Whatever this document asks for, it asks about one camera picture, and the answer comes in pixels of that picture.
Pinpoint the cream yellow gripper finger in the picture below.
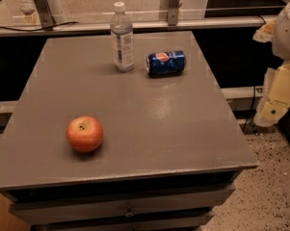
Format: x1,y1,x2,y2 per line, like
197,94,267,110
253,62,290,127

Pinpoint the clear plastic water bottle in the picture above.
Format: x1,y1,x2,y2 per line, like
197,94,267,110
110,2,134,72

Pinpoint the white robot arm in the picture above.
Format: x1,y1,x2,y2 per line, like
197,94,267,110
252,1,290,127

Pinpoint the crushed blue soda can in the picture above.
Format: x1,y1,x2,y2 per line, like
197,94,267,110
145,51,186,77

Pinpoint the grey drawer cabinet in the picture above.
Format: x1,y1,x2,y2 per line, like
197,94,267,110
0,32,256,231

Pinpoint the round metal drawer knob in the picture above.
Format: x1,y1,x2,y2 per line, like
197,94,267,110
124,211,135,218

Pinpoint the red apple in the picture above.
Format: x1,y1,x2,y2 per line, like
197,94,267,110
66,115,103,153

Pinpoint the brown cardboard box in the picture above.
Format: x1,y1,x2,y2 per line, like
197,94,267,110
0,193,31,231

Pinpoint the black hanging cable right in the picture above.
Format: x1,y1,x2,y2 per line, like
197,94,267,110
242,85,261,136

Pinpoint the grey metal bracket centre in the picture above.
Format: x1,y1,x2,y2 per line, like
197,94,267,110
167,0,180,26

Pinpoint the grey metal bracket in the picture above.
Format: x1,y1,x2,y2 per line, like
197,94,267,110
33,0,54,31
167,0,180,26

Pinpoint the black cable on rail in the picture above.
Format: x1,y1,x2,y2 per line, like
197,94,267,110
0,20,80,33

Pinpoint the grey metal bracket left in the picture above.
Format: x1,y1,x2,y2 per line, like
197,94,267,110
33,0,54,31

